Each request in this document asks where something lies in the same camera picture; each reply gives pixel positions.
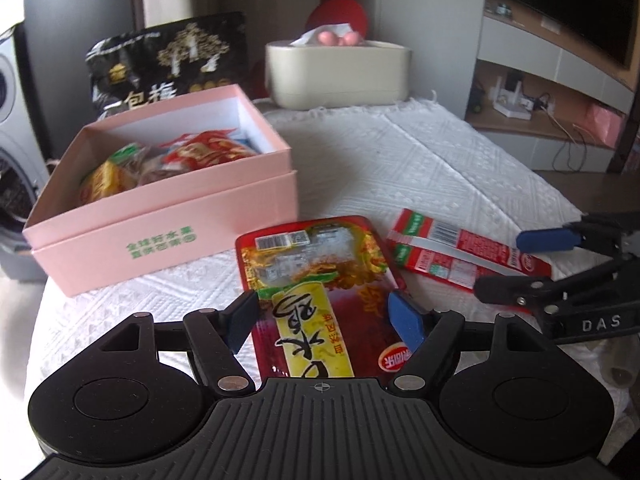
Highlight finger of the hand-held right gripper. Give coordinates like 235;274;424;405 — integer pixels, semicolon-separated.
472;256;627;314
516;212;640;257

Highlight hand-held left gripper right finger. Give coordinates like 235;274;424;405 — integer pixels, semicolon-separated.
387;290;546;396

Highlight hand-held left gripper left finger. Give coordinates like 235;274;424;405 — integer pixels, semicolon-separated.
92;290;261;396

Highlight red yellow snack packet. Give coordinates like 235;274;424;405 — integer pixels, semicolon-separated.
235;215;417;379

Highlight long red white snack packet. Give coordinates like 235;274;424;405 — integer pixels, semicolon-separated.
385;207;553;293

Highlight pink cardboard box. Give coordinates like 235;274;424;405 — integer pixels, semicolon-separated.
22;85;300;298

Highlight brown red snack packet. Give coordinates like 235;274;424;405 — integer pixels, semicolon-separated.
167;130;257;167

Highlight brown green snack packet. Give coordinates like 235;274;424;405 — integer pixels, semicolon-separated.
131;154;183;188

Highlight white red printed snack packet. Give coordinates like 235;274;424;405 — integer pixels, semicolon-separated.
159;132;197;157

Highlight snack packets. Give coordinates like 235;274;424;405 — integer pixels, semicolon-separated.
79;144;143;206

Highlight pink paper bag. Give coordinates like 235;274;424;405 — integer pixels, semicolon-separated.
585;100;627;150

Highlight white shelf unit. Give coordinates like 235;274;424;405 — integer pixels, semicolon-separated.
465;0;640;176

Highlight black television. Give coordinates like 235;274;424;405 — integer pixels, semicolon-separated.
487;0;640;68

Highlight cream tissue box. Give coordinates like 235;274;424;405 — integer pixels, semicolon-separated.
265;40;414;110

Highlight black gold snack bag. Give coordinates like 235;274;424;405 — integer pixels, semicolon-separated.
85;11;249;122

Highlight pink round ornament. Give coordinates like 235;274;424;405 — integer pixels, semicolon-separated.
318;30;364;47

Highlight white tissue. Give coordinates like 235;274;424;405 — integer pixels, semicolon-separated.
290;22;353;48

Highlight washing machine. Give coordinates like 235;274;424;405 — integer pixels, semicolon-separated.
0;25;57;282

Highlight thin cable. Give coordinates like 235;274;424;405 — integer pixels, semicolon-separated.
549;110;597;172

